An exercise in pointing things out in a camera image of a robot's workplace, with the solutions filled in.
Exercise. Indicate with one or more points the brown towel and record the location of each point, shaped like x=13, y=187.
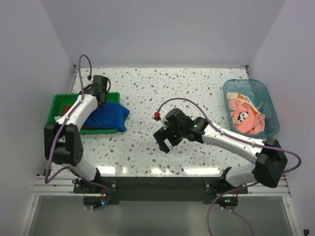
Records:
x=65, y=110

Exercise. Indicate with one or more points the orange white lion towel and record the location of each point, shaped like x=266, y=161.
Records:
x=240, y=98

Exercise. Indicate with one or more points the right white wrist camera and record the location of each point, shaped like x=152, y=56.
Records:
x=161, y=116

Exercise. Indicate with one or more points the blue plastic bin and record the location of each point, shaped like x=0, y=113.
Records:
x=260, y=97

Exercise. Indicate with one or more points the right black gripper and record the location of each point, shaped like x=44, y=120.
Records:
x=161, y=135

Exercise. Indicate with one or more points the blue towel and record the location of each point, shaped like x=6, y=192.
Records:
x=111, y=116

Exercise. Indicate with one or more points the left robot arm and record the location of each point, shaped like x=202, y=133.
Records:
x=62, y=143

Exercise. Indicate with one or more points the green plastic tray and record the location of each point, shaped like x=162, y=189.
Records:
x=69, y=99

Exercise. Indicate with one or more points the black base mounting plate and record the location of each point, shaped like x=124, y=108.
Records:
x=163, y=189

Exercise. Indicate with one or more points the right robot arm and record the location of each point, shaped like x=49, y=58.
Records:
x=266, y=163

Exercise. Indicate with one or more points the pink panda towel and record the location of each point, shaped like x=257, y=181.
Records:
x=246, y=118

